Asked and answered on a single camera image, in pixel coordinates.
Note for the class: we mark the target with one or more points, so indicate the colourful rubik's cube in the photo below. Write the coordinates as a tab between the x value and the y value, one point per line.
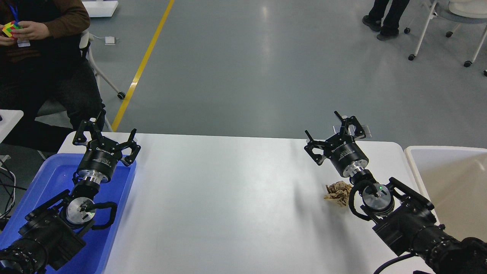
8	28

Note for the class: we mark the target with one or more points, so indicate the white chair under seated person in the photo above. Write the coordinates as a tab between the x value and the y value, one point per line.
52	107

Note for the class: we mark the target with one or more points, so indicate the right metal floor plate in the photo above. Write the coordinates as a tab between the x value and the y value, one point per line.
365	132

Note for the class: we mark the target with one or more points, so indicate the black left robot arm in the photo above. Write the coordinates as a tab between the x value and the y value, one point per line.
53	233

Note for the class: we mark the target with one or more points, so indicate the left metal floor plate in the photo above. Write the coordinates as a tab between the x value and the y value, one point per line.
336	128

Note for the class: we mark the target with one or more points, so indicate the metal floor plate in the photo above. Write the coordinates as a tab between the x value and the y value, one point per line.
336	128
365	132

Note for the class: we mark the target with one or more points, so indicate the white power adapter on floor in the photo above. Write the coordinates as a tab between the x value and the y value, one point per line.
110	40

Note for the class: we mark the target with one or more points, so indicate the seated person in brown sweater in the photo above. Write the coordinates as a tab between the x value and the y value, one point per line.
42	60

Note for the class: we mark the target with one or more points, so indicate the brown paper ball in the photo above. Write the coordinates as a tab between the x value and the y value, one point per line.
338	193

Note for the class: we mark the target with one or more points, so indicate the white box on floor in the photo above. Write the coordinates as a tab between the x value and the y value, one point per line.
101	8

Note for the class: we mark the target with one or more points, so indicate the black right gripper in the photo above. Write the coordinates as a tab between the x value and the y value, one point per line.
340	148

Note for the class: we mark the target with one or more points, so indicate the white side table corner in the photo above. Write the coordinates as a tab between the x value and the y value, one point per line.
9	120

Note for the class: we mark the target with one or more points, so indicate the white plastic bin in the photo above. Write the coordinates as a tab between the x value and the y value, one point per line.
454	179

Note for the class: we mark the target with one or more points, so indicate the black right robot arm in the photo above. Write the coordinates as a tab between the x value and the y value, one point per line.
403	218

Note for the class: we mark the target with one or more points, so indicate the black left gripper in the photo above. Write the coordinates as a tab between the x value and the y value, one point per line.
99	158

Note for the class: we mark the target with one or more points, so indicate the walking person in black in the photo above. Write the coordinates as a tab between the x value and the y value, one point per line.
387	25

